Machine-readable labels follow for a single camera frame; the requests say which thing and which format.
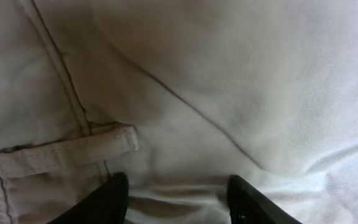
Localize beige shorts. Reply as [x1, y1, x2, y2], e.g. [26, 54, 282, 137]
[0, 0, 358, 223]

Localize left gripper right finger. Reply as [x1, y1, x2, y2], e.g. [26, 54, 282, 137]
[226, 175, 301, 224]

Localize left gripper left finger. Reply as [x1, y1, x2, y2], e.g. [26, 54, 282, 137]
[48, 172, 129, 224]

